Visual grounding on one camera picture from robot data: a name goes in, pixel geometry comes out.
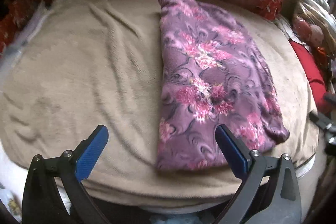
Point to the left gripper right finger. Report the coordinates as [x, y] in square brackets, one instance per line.
[269, 191]

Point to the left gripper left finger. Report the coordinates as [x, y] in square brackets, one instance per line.
[41, 199]

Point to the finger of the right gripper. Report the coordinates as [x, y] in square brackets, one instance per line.
[321, 121]
[331, 98]

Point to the purple floral garment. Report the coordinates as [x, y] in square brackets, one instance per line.
[213, 74]

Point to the red cushion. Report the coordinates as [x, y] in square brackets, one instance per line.
[314, 77]

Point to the cartoon print cloth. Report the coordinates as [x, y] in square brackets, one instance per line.
[10, 210]

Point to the beige fleece blanket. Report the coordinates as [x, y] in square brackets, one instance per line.
[100, 62]

